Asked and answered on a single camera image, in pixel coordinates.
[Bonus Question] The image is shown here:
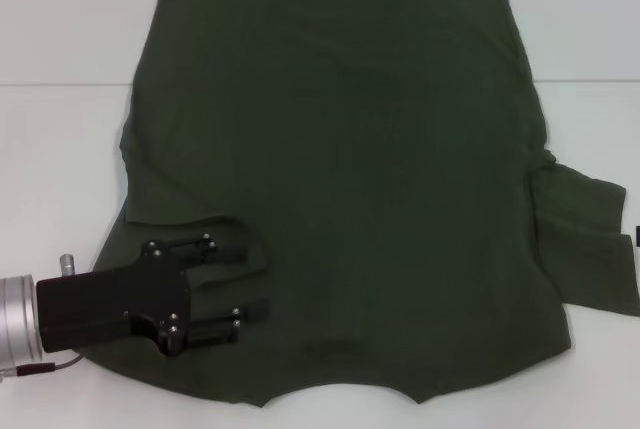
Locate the dark green t-shirt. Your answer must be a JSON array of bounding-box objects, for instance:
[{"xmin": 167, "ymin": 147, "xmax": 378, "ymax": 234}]
[{"xmin": 79, "ymin": 0, "xmax": 640, "ymax": 393}]

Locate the grey left gripper cable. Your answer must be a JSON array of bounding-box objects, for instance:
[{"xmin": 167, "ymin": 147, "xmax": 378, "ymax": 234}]
[{"xmin": 0, "ymin": 351, "xmax": 84, "ymax": 381}]

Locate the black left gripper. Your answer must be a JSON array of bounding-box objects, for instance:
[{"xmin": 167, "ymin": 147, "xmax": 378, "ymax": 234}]
[{"xmin": 34, "ymin": 231, "xmax": 272, "ymax": 358}]

